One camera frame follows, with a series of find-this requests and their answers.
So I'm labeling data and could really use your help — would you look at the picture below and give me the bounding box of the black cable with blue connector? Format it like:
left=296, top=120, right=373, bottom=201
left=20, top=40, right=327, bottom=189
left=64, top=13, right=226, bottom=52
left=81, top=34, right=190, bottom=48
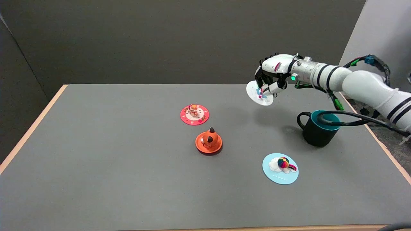
left=343, top=55, right=391, bottom=86

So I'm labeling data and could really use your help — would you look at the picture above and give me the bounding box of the light blue rainbow cup lid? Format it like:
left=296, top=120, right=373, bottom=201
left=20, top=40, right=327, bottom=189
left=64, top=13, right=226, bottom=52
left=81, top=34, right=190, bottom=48
left=262, top=153, right=299, bottom=185

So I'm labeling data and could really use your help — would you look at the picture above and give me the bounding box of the thick black cable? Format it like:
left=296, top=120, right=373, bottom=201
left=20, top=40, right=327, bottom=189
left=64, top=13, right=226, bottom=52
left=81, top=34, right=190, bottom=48
left=317, top=111, right=411, bottom=137

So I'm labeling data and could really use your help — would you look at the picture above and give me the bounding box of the green sleeved cable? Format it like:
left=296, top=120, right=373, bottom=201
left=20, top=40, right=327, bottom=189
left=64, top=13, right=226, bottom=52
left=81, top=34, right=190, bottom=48
left=295, top=81, right=345, bottom=111

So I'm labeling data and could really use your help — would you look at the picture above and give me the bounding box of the orange cup lid cat figure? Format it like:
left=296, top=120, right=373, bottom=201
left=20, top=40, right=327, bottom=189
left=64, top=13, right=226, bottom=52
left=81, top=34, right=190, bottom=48
left=195, top=127, right=223, bottom=154

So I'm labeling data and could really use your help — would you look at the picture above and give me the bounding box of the black mug teal inside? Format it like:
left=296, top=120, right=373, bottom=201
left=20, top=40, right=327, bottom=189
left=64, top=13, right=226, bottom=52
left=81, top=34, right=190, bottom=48
left=297, top=110, right=341, bottom=148

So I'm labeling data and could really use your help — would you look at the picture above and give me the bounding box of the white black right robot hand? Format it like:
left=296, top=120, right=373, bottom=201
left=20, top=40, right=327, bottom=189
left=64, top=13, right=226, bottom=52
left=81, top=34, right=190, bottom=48
left=255, top=54, right=298, bottom=97

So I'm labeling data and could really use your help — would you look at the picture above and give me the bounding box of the pink cup lid with figure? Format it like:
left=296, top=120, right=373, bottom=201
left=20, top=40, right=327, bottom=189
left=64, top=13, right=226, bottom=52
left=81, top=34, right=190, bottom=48
left=180, top=104, right=210, bottom=125

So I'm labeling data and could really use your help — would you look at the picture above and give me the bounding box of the white cup lid with figure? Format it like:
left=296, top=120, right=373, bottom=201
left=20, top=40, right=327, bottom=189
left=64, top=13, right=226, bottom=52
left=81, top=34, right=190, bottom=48
left=246, top=81, right=274, bottom=106

